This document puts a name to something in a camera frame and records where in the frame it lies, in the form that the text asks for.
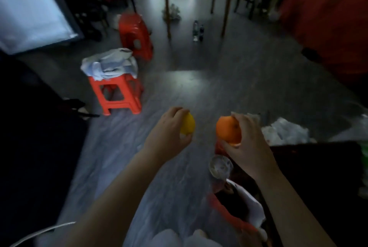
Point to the dark small bottle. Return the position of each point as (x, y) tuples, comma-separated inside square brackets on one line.
[(201, 33)]

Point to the clear empty bottle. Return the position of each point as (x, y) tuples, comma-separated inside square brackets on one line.
[(220, 166)]

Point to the black refrigerator body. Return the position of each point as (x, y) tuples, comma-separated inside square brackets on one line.
[(28, 154)]

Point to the orange fruit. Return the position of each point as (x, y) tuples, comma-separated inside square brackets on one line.
[(227, 130)]

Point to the person's left hand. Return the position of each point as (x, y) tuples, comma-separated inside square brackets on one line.
[(164, 140)]

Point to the large red cloth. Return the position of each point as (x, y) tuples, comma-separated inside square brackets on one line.
[(330, 11)]

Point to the red plastic object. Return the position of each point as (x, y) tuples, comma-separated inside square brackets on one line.
[(224, 212)]

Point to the person's left forearm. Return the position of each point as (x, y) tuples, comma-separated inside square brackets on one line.
[(115, 206)]

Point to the clear small bottle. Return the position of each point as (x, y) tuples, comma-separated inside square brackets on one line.
[(195, 31)]

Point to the person's right hand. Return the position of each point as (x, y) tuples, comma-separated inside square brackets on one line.
[(253, 152)]

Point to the dark wooden table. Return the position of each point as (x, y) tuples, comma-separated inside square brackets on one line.
[(316, 183)]

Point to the light grey trousers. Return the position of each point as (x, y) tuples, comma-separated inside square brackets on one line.
[(172, 239)]

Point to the yellow lemon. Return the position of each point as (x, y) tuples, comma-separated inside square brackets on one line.
[(189, 124)]

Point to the red plastic stool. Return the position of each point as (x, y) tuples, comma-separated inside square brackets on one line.
[(135, 31), (123, 103)]

